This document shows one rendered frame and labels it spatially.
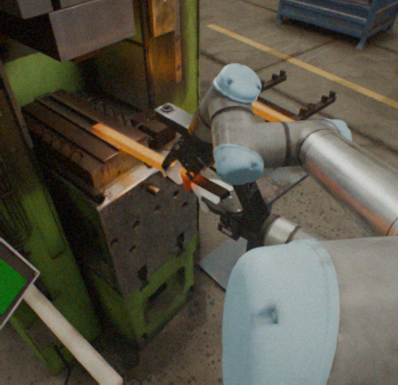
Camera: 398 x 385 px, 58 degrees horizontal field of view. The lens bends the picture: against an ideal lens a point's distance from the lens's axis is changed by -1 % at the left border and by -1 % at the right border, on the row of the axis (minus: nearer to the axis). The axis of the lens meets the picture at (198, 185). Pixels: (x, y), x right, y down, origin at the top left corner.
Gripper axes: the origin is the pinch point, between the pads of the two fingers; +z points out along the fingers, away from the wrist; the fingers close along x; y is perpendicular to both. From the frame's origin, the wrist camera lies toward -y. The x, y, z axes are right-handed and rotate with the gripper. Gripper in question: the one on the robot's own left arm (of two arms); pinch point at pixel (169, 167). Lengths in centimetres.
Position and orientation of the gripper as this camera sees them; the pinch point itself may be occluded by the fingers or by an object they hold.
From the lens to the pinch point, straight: 88.9
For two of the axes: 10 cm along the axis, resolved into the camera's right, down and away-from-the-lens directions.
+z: -3.7, 4.2, 8.3
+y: 6.6, 7.4, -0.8
